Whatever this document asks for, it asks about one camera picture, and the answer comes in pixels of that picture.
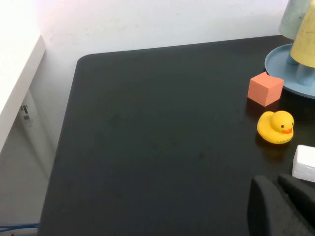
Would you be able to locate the white foam cube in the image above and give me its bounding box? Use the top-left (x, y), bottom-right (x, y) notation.
top-left (292, 144), bottom-right (315, 183)

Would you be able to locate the yellow rubber duck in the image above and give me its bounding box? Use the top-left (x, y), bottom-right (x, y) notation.
top-left (256, 110), bottom-right (295, 145)

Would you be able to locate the orange foam cube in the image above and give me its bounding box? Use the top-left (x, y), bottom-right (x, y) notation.
top-left (247, 71), bottom-right (284, 107)

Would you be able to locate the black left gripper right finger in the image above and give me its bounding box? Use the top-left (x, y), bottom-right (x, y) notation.
top-left (277, 173), bottom-right (315, 231)

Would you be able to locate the blue cup stand tray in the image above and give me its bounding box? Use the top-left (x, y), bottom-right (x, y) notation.
top-left (264, 43), bottom-right (315, 100)

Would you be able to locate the pale green plastic cup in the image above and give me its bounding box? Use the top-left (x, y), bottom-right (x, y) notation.
top-left (278, 0), bottom-right (311, 41)

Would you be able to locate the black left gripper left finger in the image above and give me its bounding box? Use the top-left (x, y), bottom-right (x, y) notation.
top-left (247, 176), bottom-right (315, 236)

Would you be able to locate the blue floor cable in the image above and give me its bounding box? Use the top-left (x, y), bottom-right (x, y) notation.
top-left (0, 222), bottom-right (40, 234)

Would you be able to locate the white shelf board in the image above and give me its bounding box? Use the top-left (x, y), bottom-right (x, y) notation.
top-left (0, 35), bottom-right (46, 153)

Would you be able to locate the yellow plastic cup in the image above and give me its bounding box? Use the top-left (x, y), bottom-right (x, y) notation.
top-left (289, 2), bottom-right (315, 68)

